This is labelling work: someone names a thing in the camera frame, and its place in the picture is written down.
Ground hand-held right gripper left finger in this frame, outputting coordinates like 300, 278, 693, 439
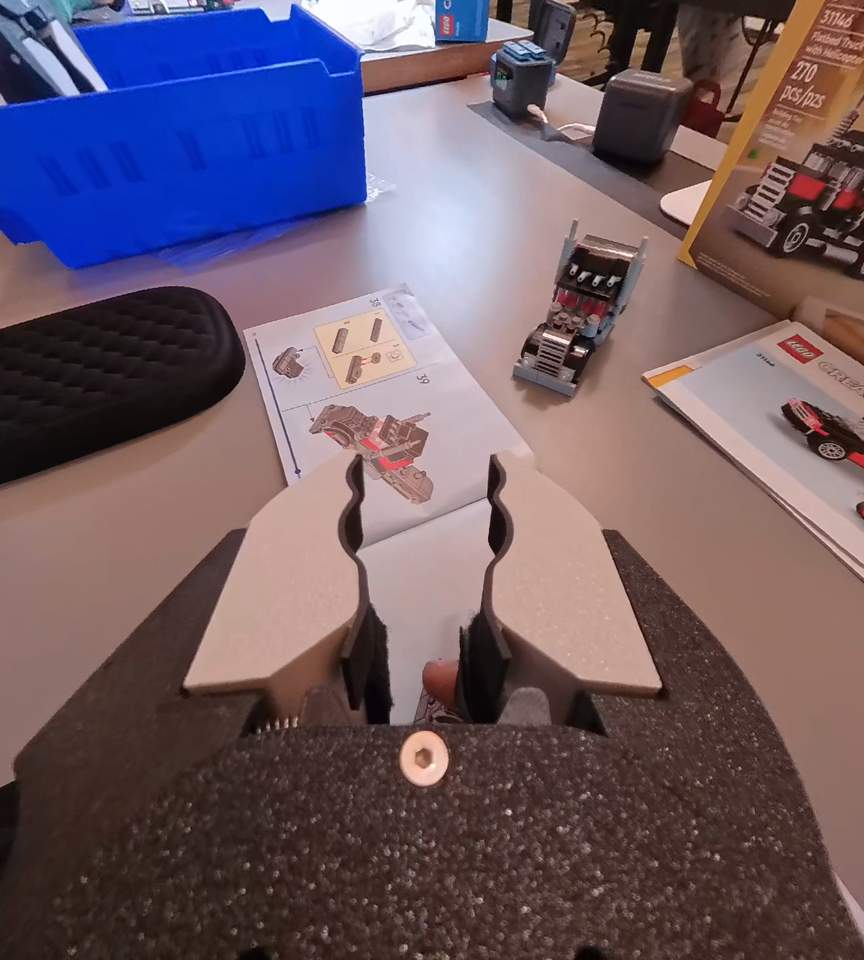
181, 450, 393, 726

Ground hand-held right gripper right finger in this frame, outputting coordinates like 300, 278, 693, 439
459, 448, 663, 726

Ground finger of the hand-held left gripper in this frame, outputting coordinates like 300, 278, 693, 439
0, 0, 108, 104

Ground blue plastic bin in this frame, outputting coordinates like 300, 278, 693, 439
0, 3, 369, 271

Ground black red lego truck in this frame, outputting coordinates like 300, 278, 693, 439
511, 217, 652, 399

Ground small blue lego box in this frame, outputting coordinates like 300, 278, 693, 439
434, 0, 493, 44

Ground large lego set box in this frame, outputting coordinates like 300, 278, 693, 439
675, 0, 864, 355

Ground person's right hand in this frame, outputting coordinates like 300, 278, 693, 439
421, 657, 465, 708

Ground open instruction booklet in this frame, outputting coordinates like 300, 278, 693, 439
242, 282, 536, 726

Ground flat clear plastic bag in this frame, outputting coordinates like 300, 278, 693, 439
154, 176, 397, 265

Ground closed instruction booklets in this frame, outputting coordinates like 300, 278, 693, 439
640, 320, 864, 625

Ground black wrist rest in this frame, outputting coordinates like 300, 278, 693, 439
0, 285, 247, 494

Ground clear plastic bags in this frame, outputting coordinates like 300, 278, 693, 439
304, 0, 442, 54

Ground white round pad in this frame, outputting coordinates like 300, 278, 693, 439
659, 178, 720, 231

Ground battery charger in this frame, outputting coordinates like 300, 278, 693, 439
489, 39, 557, 119

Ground black cube device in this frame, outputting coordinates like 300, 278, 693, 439
601, 69, 696, 166

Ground white cable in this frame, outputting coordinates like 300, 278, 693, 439
528, 103, 600, 145

